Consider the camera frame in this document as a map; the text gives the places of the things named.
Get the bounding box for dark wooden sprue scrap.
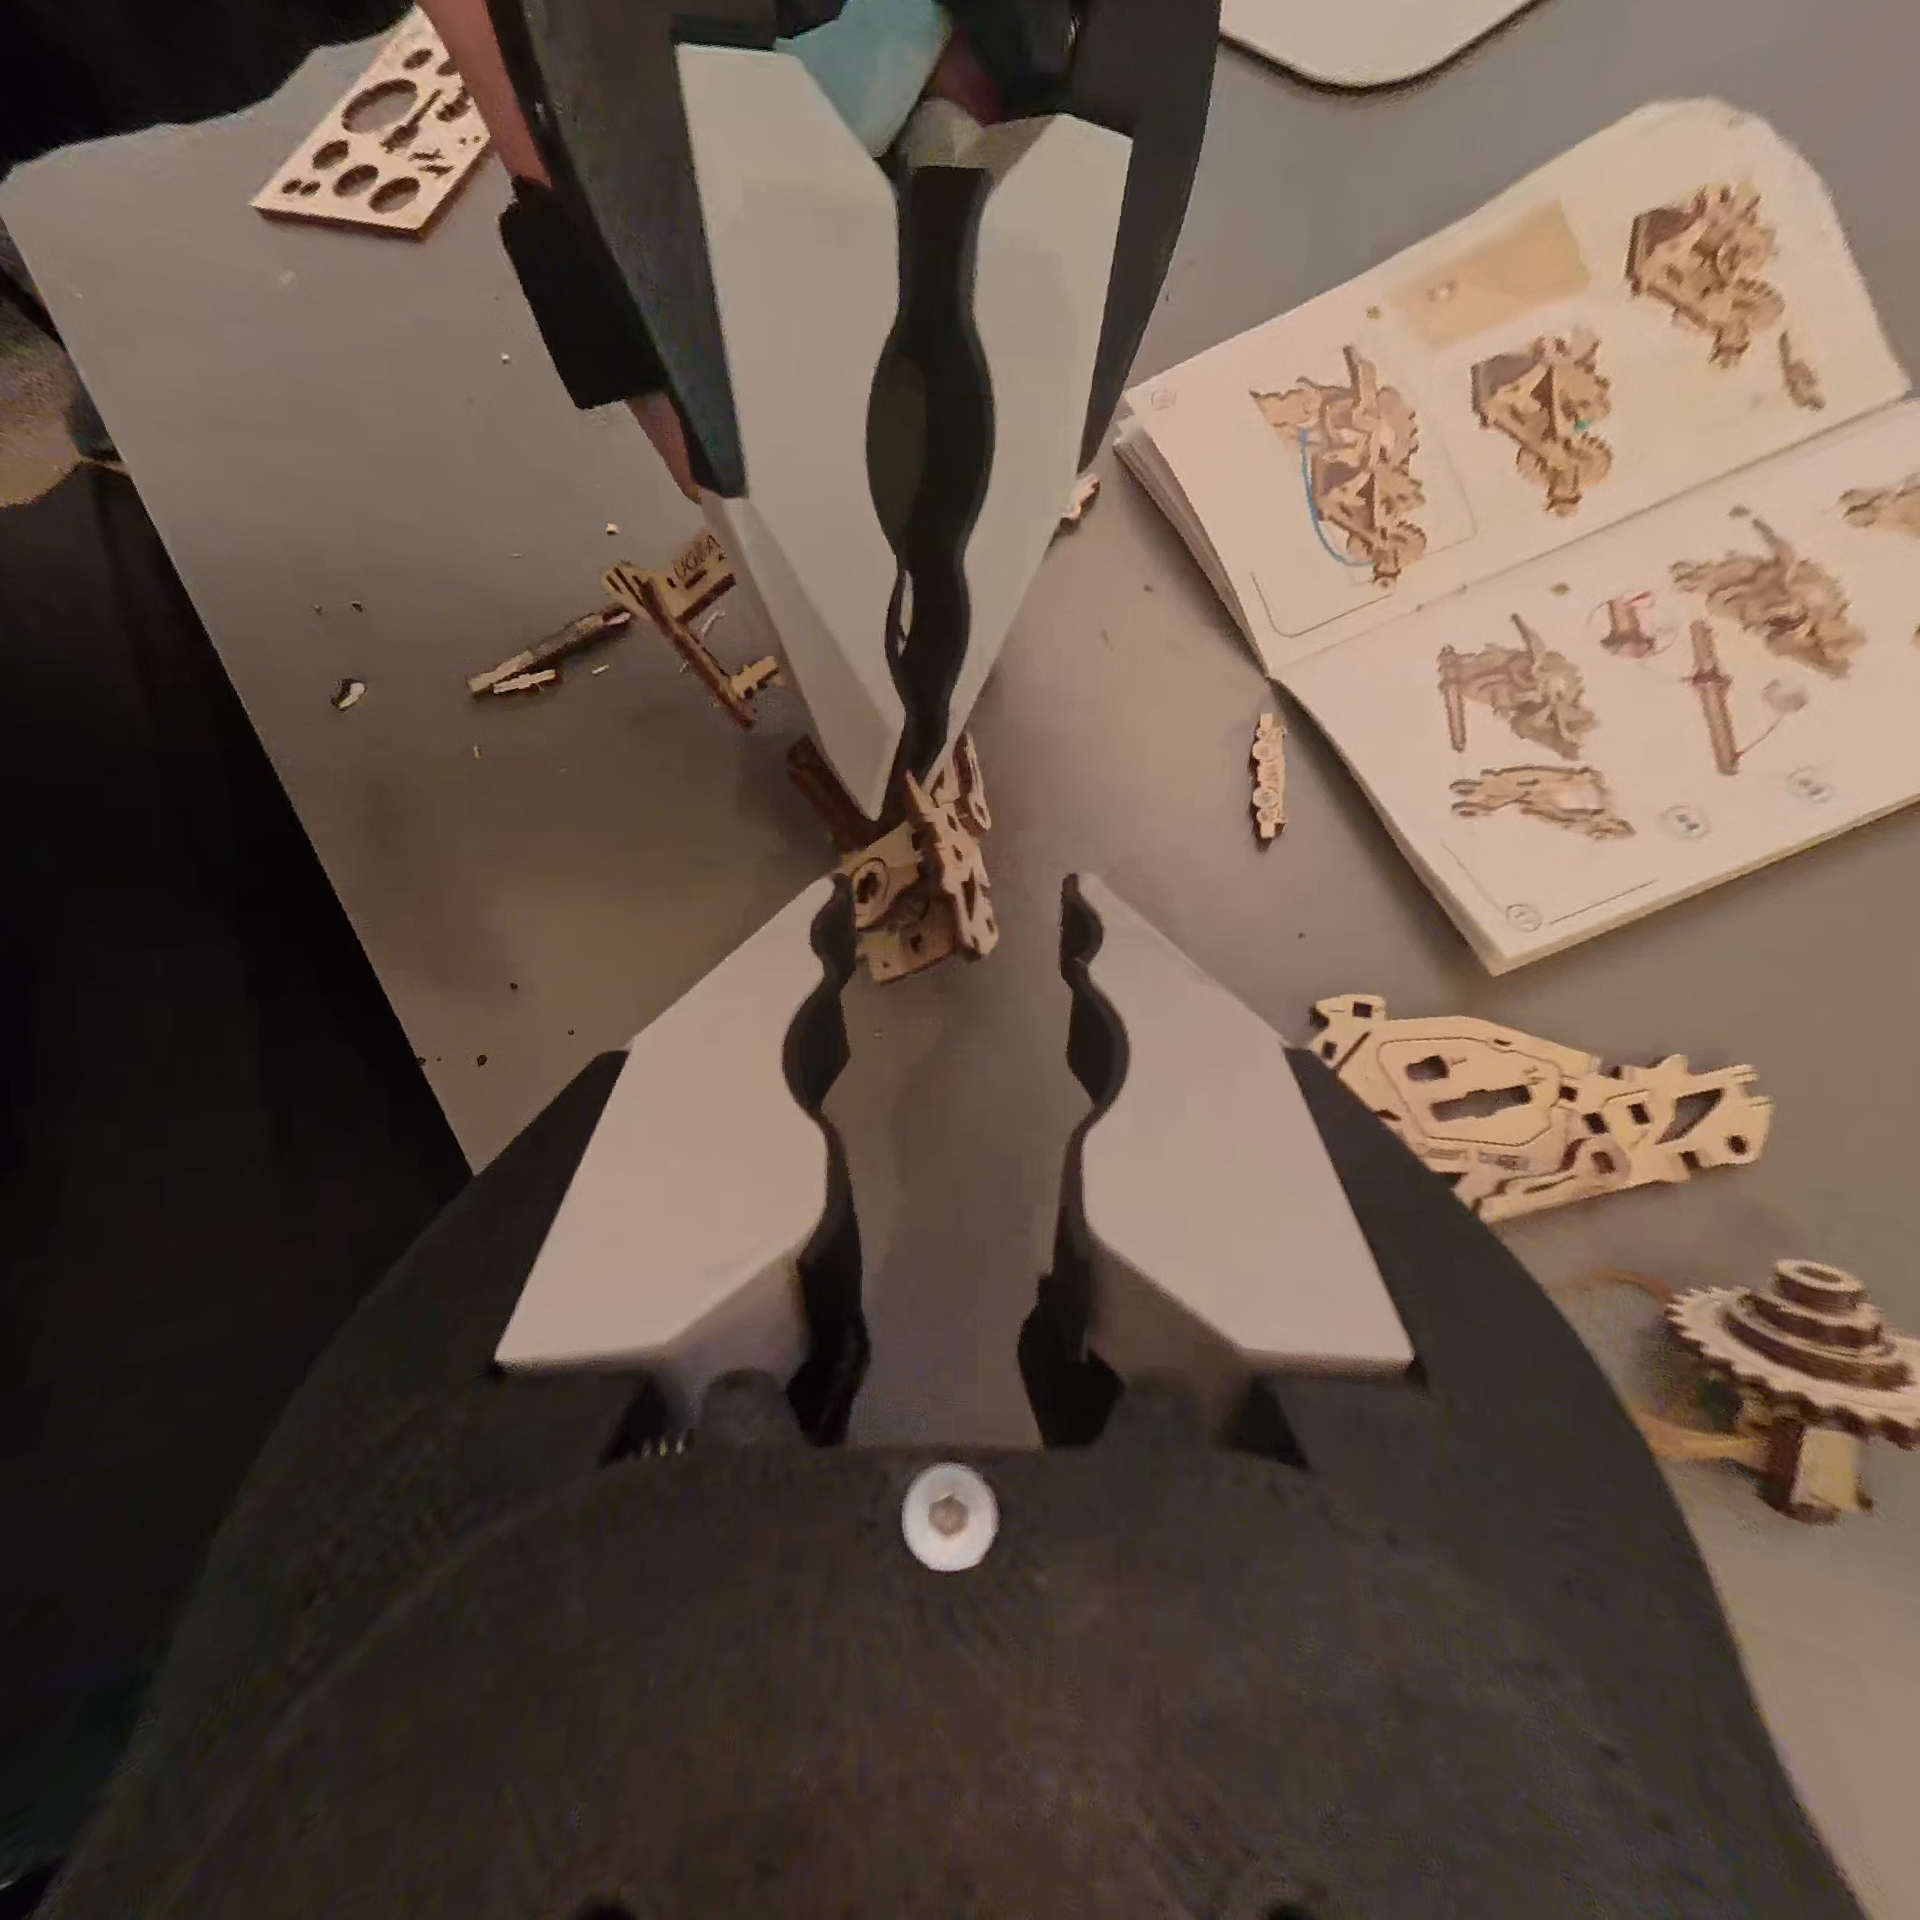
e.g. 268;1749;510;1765
467;611;632;698

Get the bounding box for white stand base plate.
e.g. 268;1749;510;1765
1220;0;1494;87

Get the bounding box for laser-cut wooden parts sheet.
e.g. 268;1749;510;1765
246;28;500;244

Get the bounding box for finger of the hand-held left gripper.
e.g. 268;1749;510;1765
902;116;1138;772
674;45;923;820

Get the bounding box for person's left hand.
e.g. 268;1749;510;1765
434;0;705;505

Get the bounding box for wooden model side plate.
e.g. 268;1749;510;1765
1303;994;1775;1226

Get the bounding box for person's left forearm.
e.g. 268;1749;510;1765
0;0;450;189

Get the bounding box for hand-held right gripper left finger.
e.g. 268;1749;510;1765
493;875;870;1446

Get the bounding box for wooden gear assembly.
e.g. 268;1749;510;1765
1665;1262;1920;1518

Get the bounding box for open instruction booklet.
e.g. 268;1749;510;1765
1115;99;1920;980

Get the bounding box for partly built wooden model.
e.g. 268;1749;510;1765
603;532;997;986

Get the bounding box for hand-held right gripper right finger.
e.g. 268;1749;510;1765
1013;875;1420;1446

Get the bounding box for yellow rubber band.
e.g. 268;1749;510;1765
1557;1274;1769;1466

